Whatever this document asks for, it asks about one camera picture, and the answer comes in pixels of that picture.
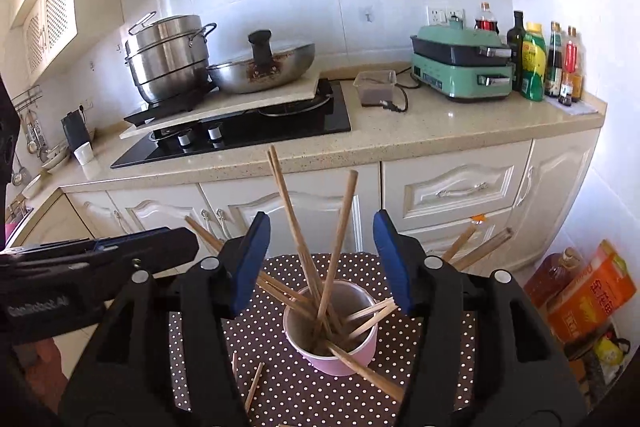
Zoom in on black induction cooker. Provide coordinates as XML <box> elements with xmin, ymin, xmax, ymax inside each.
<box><xmin>124</xmin><ymin>84</ymin><xmax>215</xmax><ymax>128</ymax></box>

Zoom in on dark olive oil bottle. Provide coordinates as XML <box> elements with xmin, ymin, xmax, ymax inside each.
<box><xmin>506</xmin><ymin>11</ymin><xmax>525</xmax><ymax>92</ymax></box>

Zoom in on stainless steel steamer pot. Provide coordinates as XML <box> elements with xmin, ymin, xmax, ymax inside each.
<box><xmin>125</xmin><ymin>11</ymin><xmax>217</xmax><ymax>104</ymax></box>

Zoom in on lower kitchen cabinets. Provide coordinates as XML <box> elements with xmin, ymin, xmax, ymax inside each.
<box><xmin>14</xmin><ymin>130</ymin><xmax>599</xmax><ymax>274</ymax></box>

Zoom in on pink cylindrical cup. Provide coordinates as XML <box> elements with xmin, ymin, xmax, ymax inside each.
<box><xmin>282</xmin><ymin>278</ymin><xmax>380</xmax><ymax>377</ymax></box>

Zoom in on black knife block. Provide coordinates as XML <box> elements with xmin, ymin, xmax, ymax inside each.
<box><xmin>61</xmin><ymin>105</ymin><xmax>91</xmax><ymax>153</ymax></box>

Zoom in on white cup on counter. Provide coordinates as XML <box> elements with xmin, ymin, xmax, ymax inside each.
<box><xmin>74</xmin><ymin>142</ymin><xmax>94</xmax><ymax>166</ymax></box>

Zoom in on person's left hand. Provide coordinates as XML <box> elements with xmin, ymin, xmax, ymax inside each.
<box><xmin>25</xmin><ymin>338</ymin><xmax>68</xmax><ymax>409</ymax></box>

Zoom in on green electric grill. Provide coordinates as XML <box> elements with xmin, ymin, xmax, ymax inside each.
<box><xmin>410</xmin><ymin>23</ymin><xmax>513</xmax><ymax>101</ymax></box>

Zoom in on beige stone board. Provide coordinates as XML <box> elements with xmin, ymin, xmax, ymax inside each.
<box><xmin>119</xmin><ymin>66</ymin><xmax>320</xmax><ymax>140</ymax></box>

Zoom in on cooking oil bottle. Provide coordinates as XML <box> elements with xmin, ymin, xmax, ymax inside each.
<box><xmin>524</xmin><ymin>247</ymin><xmax>582</xmax><ymax>309</ymax></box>

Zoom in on brown polka dot tablecloth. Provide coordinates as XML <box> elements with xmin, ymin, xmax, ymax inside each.
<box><xmin>169</xmin><ymin>253</ymin><xmax>476</xmax><ymax>426</ymax></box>

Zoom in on steel wok with lid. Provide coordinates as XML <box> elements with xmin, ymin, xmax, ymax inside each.
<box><xmin>207</xmin><ymin>29</ymin><xmax>316</xmax><ymax>94</ymax></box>

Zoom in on wall utensil rack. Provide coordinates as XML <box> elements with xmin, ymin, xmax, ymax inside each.
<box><xmin>12</xmin><ymin>84</ymin><xmax>49</xmax><ymax>162</ymax></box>

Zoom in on orange cardboard box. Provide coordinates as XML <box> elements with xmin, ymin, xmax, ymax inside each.
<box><xmin>547</xmin><ymin>239</ymin><xmax>637</xmax><ymax>345</ymax></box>

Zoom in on red label sauce bottle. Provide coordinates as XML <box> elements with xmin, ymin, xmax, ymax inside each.
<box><xmin>559</xmin><ymin>26</ymin><xmax>582</xmax><ymax>106</ymax></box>

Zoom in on black glass cooktop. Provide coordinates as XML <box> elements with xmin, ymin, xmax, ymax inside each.
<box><xmin>111</xmin><ymin>79</ymin><xmax>352</xmax><ymax>169</ymax></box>

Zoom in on green yellow bottle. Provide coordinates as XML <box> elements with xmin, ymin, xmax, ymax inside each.
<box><xmin>521</xmin><ymin>23</ymin><xmax>547</xmax><ymax>102</ymax></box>

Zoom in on dark soy sauce bottle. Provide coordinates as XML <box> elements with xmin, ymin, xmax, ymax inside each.
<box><xmin>544</xmin><ymin>20</ymin><xmax>563</xmax><ymax>98</ymax></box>

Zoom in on clear plastic container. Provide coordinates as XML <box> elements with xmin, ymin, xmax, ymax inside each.
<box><xmin>354</xmin><ymin>69</ymin><xmax>397</xmax><ymax>107</ymax></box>

